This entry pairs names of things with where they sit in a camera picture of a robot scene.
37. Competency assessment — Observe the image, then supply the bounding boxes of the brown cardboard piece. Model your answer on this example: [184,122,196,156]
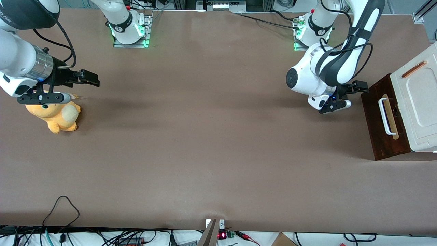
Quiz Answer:
[271,232,298,246]

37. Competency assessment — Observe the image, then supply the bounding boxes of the dark wood drawer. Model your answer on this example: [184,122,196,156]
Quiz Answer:
[361,73,411,161]

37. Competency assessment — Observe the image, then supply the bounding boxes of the white drawer handle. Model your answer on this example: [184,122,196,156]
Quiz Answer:
[378,98,394,136]

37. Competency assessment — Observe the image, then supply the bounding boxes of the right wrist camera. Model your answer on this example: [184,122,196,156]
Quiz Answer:
[17,92,72,105]

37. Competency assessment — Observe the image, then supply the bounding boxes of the long black table cable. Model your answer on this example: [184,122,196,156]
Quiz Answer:
[236,13,301,30]

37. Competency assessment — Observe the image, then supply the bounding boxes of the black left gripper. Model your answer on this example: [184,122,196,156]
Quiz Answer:
[329,81,369,104]

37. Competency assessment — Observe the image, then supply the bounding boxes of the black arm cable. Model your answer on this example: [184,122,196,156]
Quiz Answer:
[319,0,373,83]
[32,20,76,69]

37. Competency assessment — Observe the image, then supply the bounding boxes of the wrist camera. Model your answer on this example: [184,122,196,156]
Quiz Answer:
[319,100,352,114]
[17,92,72,105]

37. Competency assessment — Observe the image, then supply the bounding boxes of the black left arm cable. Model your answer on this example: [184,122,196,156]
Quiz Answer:
[319,0,373,83]

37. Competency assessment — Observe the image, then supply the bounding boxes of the red black alligator clips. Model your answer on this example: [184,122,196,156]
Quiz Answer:
[236,231,261,246]

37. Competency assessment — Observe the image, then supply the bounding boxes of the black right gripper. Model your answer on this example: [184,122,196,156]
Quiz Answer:
[51,58,100,93]

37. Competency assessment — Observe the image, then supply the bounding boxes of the grey camera support strut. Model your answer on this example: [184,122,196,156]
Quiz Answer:
[197,219,219,246]

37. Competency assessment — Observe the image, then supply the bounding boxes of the orange plush toy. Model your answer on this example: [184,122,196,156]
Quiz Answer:
[26,102,82,134]

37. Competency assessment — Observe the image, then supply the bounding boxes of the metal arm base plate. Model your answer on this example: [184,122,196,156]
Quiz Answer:
[113,10,153,49]
[294,15,316,52]

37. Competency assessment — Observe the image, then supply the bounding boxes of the orange black connector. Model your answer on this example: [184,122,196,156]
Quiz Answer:
[119,238,148,246]

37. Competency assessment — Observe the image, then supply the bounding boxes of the white drawer cabinet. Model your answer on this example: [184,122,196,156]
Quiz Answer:
[390,41,437,153]

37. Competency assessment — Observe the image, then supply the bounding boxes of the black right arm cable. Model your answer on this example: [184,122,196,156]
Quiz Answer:
[32,20,76,69]

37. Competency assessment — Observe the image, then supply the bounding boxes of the white lit device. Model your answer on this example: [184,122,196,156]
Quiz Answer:
[204,0,247,13]

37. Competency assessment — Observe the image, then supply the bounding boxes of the short black table cable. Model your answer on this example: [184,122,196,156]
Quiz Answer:
[270,10,297,22]

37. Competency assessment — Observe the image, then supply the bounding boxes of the black cable loop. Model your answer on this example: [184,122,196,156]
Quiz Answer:
[343,233,377,243]

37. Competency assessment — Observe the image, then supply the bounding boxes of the black looped cable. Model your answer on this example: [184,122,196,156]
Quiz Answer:
[43,195,80,228]

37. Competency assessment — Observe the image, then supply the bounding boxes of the copper cabinet handle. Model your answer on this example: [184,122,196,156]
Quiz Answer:
[401,60,427,79]

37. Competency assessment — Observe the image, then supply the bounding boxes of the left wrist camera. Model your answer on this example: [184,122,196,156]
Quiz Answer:
[319,100,352,114]

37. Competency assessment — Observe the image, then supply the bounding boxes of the aluminium frame profile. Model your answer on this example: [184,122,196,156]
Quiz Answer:
[412,0,437,24]

